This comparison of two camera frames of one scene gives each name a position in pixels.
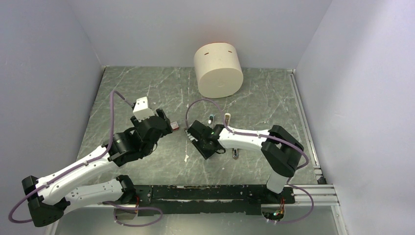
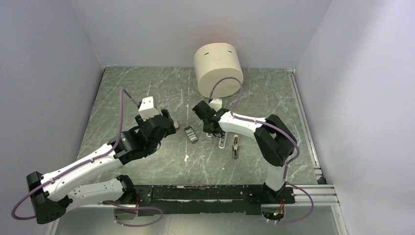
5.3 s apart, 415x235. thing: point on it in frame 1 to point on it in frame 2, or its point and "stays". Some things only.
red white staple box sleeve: x=174 y=126 stays
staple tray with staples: x=189 y=135 stays
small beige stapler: x=235 y=153 stays
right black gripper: x=206 y=154 to x=206 y=130
